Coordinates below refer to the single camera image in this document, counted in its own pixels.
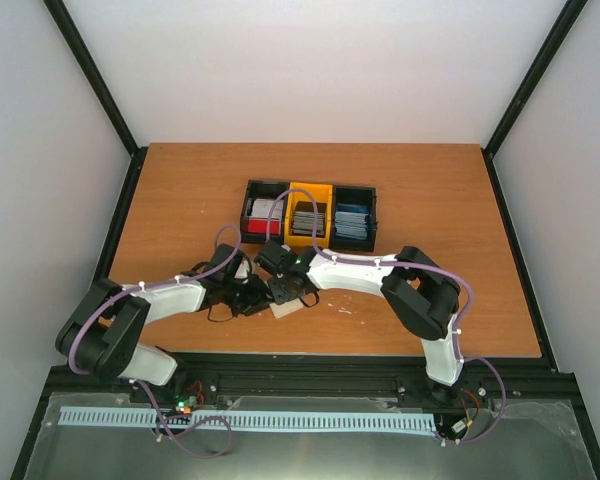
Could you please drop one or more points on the grey card stack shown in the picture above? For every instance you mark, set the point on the grey card stack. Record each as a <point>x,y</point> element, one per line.
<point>304,218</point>

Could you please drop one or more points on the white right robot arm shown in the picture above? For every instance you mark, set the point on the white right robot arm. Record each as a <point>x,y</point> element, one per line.
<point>423,297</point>

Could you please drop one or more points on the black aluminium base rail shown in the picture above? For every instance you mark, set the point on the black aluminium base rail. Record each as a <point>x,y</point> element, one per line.
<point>402,380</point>

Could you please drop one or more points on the beige card holder wallet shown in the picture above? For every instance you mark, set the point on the beige card holder wallet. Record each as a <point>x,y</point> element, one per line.
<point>287,308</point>

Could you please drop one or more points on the black left frame post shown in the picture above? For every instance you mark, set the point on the black left frame post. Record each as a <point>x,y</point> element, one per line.
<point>81,53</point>

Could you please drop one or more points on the light blue cable duct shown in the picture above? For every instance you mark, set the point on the light blue cable duct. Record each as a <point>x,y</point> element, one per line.
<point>255,421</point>

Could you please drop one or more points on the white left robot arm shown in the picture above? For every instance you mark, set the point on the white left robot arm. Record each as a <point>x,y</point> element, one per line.
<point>102,336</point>

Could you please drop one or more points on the yellow middle card bin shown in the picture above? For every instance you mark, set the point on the yellow middle card bin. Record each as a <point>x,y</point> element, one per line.
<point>313,192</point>

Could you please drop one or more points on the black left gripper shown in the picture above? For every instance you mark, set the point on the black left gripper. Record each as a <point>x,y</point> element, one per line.
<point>257,299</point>

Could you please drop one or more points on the black card bin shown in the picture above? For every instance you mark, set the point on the black card bin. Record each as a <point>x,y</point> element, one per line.
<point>262,189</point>
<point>355,195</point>

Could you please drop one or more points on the black frame post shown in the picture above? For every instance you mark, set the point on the black frame post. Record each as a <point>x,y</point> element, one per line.
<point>81,53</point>
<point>552,43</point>

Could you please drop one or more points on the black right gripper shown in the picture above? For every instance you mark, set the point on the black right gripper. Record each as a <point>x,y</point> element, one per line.
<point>278,295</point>

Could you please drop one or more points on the black right frame post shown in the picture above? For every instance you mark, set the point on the black right frame post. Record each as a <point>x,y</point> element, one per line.
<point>552,43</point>

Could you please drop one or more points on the red and white card stack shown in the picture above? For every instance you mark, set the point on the red and white card stack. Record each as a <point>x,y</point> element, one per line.
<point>263,215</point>

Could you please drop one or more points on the metal front plate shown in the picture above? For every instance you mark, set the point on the metal front plate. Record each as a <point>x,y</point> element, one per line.
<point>522,440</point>

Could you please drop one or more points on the blue card stack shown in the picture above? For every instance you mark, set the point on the blue card stack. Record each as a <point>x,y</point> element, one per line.
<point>351,221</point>

